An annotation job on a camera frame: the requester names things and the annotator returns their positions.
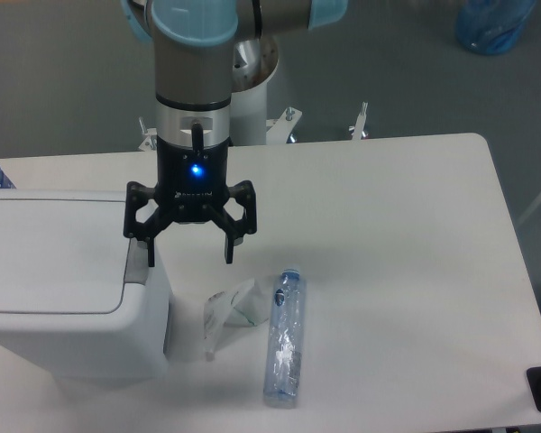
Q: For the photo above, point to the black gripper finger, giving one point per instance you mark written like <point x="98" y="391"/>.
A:
<point x="137" y="197"/>
<point x="244" y="195"/>

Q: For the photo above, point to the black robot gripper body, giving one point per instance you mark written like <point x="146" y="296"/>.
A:
<point x="188" y="181"/>

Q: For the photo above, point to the white trash can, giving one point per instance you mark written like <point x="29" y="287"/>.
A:
<point x="77" y="297"/>

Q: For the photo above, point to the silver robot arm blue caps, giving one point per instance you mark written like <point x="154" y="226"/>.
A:
<point x="193" y="45"/>

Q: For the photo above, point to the crumpled white plastic wrapper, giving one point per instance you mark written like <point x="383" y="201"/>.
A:
<point x="246" y="305"/>

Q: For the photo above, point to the clear plastic water bottle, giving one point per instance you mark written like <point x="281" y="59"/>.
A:
<point x="285" y="339"/>

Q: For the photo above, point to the blue water jug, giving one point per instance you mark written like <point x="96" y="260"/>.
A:
<point x="492" y="27"/>

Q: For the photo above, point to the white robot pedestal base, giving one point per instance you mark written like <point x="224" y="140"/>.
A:
<point x="270" y="122"/>

